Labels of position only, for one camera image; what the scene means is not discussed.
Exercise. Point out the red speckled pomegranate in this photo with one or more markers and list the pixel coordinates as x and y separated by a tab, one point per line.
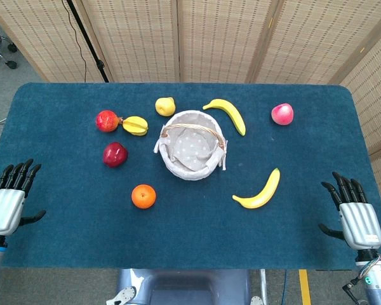
107	121

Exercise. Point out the dark red apple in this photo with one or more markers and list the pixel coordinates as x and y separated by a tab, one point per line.
115	154

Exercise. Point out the black tripod stand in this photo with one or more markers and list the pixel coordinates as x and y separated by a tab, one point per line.
89	41

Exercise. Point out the office chair base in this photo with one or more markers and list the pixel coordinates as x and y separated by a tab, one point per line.
0	47

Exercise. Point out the yellow banana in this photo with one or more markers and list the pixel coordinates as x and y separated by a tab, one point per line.
262	193
231	114

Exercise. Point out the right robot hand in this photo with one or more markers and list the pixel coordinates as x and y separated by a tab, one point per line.
358	219

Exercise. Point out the pink peach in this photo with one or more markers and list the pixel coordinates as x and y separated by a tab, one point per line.
282	114

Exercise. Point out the yellow pear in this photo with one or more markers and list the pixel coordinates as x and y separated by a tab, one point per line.
165	106

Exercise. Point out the orange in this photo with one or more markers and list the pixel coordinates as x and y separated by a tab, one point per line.
143	196

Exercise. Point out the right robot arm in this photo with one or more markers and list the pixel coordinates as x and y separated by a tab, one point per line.
373	279

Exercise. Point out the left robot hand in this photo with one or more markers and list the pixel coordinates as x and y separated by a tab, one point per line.
4	206

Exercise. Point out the wicker basket with cloth liner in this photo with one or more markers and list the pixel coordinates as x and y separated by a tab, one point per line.
191	146

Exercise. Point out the yellow starfruit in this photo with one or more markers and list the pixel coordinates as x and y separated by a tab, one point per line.
135	126

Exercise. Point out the blue table cloth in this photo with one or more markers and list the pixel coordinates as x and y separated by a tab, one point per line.
190	222

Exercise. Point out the robot torso base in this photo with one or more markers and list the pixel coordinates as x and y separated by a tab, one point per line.
184	287

